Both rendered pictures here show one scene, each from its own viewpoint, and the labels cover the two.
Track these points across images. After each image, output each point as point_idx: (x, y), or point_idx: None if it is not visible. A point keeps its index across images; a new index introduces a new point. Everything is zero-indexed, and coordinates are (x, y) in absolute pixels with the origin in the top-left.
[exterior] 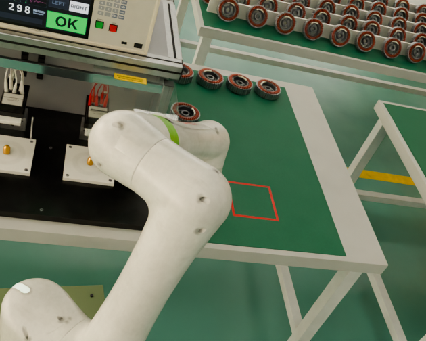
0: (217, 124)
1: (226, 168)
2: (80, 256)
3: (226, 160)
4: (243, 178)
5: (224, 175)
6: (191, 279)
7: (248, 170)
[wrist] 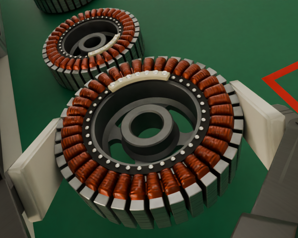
0: None
1: (232, 43)
2: None
3: (218, 21)
4: None
5: (242, 66)
6: None
7: (294, 11)
